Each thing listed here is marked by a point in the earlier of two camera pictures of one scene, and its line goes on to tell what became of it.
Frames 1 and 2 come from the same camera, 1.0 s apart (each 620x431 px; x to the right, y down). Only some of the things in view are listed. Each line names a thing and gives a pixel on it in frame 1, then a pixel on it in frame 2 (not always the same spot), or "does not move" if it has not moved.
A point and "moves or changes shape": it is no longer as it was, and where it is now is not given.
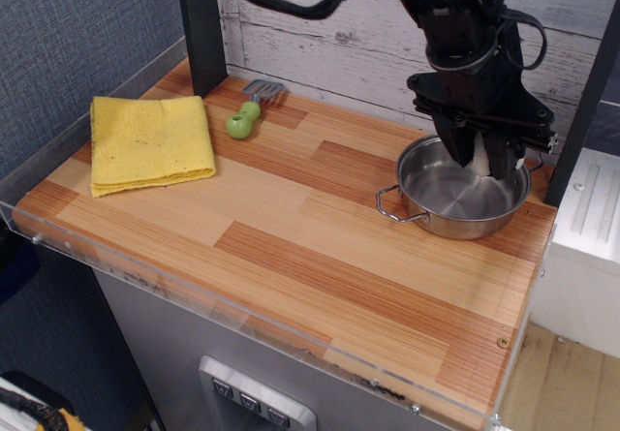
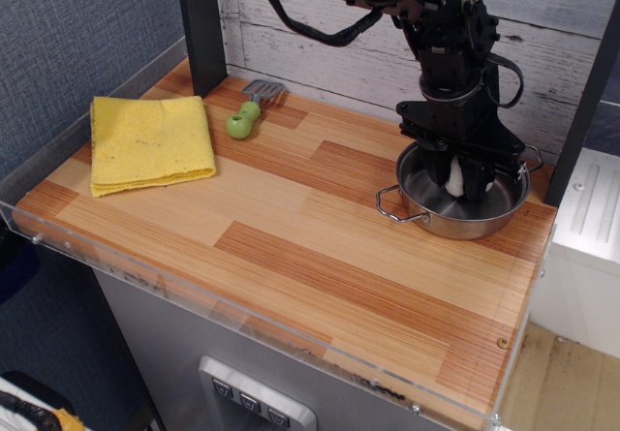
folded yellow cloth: [141, 142] does not move
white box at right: [578, 294] does not move
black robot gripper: [493, 102] to [461, 112]
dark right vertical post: [581, 130] does not move
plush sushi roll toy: [479, 163] moves or changes shape
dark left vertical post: [201, 5] does not move
